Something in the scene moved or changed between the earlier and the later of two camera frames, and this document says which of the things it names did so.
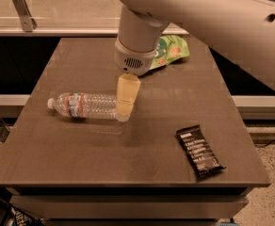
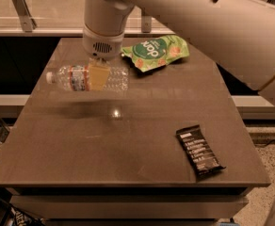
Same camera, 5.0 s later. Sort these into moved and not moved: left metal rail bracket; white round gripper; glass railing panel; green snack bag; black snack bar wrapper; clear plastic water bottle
Moved: clear plastic water bottle; white round gripper
Not moved: black snack bar wrapper; green snack bag; glass railing panel; left metal rail bracket
